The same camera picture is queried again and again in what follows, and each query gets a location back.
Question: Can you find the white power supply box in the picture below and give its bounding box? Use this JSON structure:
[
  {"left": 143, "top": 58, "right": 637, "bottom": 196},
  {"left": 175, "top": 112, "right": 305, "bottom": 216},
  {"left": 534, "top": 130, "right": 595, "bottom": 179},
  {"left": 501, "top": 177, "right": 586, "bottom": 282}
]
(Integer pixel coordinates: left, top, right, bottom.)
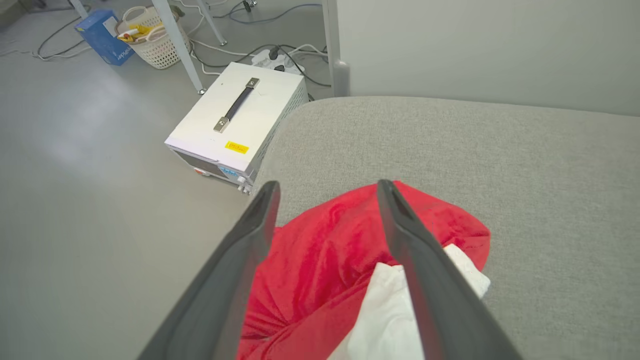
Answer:
[{"left": 164, "top": 61, "right": 309, "bottom": 196}]

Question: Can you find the white power strip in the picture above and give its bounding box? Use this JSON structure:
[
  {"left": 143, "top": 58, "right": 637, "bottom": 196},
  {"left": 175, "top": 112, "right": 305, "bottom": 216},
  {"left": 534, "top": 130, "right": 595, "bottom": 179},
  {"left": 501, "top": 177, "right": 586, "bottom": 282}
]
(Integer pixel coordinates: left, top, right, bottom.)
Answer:
[{"left": 251, "top": 49, "right": 305, "bottom": 76}]

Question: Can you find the black floor cable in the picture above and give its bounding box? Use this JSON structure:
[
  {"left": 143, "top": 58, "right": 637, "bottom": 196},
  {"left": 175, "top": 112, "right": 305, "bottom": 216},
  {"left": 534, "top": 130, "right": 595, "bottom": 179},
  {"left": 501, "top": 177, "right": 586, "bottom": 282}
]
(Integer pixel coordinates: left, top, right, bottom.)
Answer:
[{"left": 190, "top": 42, "right": 332, "bottom": 88}]

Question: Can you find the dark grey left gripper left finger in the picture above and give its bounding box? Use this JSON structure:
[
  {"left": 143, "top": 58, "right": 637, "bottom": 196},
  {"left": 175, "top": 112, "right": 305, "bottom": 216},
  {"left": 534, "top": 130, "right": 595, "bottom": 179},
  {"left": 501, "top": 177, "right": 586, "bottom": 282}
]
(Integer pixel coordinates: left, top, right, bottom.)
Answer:
[{"left": 137, "top": 181, "right": 281, "bottom": 360}]

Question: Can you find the blue cardboard box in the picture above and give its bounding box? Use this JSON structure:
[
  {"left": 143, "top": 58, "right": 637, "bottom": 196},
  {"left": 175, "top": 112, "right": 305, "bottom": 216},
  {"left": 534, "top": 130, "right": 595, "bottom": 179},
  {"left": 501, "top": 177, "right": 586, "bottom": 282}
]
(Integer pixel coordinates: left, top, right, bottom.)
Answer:
[{"left": 74, "top": 9, "right": 135, "bottom": 67}]

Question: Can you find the red jersey with white sleeves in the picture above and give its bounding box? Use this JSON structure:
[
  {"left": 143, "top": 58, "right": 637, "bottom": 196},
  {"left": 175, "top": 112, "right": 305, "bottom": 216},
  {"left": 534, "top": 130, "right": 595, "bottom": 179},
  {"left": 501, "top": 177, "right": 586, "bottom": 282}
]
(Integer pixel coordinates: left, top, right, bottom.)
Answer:
[{"left": 235, "top": 181, "right": 492, "bottom": 360}]

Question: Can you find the white plastic laundry basket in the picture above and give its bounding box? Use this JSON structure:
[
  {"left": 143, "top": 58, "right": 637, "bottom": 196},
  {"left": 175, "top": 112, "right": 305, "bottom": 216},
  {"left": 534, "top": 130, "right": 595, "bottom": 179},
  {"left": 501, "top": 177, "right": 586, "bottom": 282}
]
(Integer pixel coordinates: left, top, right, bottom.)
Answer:
[{"left": 115, "top": 6, "right": 192, "bottom": 70}]

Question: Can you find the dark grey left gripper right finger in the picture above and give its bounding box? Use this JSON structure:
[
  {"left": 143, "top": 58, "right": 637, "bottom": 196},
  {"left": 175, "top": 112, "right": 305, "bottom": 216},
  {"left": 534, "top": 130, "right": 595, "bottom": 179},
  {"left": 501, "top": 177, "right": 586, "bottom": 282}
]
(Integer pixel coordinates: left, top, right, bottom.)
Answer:
[{"left": 377, "top": 179, "right": 523, "bottom": 360}]

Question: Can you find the white metal table leg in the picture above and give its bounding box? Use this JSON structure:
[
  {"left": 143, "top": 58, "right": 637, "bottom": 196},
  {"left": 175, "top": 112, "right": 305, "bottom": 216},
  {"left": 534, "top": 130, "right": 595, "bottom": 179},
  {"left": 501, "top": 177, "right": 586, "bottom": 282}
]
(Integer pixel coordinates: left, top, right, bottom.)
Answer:
[
  {"left": 196, "top": 0, "right": 228, "bottom": 47},
  {"left": 150, "top": 0, "right": 207, "bottom": 96}
]

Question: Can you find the yellow toy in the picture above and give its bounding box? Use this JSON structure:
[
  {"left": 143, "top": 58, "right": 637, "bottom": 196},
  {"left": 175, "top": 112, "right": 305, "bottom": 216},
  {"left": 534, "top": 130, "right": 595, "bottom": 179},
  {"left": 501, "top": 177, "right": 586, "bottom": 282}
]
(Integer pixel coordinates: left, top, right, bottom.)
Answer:
[{"left": 118, "top": 24, "right": 163, "bottom": 43}]

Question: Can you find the grey metal frame post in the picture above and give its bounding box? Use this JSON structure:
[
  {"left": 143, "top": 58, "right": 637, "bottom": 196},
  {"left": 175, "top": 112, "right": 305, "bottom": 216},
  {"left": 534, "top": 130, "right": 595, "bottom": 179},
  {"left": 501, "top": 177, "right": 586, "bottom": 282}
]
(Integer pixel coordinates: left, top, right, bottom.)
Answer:
[{"left": 321, "top": 0, "right": 351, "bottom": 98}]

